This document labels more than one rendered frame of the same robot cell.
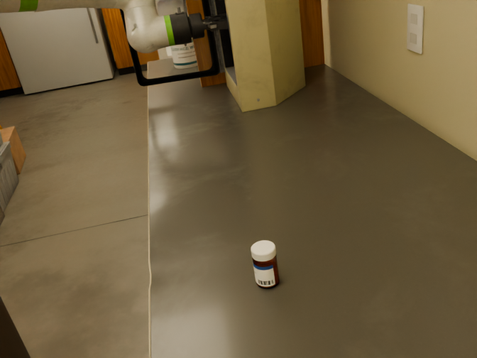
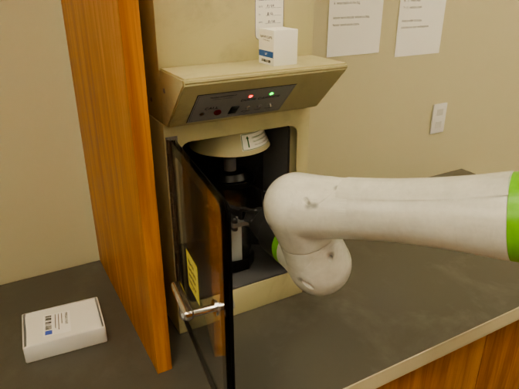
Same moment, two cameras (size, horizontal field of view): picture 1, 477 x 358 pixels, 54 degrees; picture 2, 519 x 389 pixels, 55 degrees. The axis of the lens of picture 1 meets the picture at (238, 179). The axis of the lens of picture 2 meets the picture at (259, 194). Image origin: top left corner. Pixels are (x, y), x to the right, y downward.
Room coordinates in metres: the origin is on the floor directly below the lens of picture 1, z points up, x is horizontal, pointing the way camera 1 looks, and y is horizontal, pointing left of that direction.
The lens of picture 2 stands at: (1.90, 0.85, 1.66)
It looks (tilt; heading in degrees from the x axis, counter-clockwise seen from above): 24 degrees down; 247
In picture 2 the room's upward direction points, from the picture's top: straight up
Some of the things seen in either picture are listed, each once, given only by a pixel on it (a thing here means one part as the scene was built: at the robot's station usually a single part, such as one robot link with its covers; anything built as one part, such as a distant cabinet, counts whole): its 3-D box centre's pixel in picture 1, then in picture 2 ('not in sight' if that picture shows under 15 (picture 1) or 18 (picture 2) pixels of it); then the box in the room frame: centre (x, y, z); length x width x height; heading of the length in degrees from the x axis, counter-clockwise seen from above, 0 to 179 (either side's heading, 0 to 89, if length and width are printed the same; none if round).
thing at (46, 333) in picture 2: not in sight; (64, 327); (1.94, -0.11, 0.96); 0.16 x 0.12 x 0.04; 1
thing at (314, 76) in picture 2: not in sight; (256, 93); (1.55, 0.03, 1.46); 0.32 x 0.11 x 0.10; 6
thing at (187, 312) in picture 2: not in sight; (192, 298); (1.74, 0.23, 1.20); 0.10 x 0.05 x 0.03; 88
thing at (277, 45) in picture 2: not in sight; (277, 45); (1.50, 0.02, 1.54); 0.05 x 0.05 x 0.06; 8
